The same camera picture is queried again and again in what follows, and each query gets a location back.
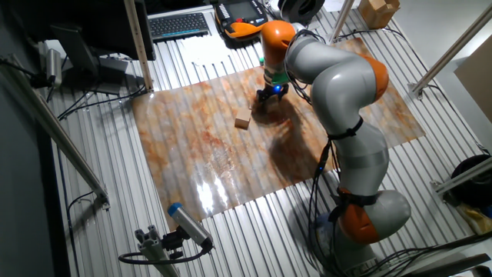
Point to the silver cylindrical camera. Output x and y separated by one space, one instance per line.
54 67

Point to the orange marble pattern mat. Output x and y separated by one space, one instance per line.
211 154

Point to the black bag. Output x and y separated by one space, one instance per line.
474 173

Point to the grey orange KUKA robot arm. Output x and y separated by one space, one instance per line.
338 77

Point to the orange black teach pendant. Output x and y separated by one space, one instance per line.
238 17

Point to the silver metal post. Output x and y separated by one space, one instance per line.
342 19

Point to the medium wooden cube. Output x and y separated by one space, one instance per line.
268 103

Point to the large cardboard panel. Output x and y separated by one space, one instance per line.
478 81

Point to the small cardboard box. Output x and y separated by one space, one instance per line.
378 12

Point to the beige upright post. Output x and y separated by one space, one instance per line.
139 46

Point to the yellow plastic bag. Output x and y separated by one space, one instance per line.
476 218

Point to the large wooden cube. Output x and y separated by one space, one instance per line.
243 119

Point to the silver camera blue cap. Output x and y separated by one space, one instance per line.
190 225

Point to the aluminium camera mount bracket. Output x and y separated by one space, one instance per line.
153 248

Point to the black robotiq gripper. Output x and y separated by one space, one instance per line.
273 91

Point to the aluminium frame strut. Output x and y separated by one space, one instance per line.
461 177
449 50
57 127

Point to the black computer keyboard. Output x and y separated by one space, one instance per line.
178 26

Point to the white paper sheet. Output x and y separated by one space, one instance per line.
211 50

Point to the black round spool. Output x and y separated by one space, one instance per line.
301 9

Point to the black computer monitor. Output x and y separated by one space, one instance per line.
96 27

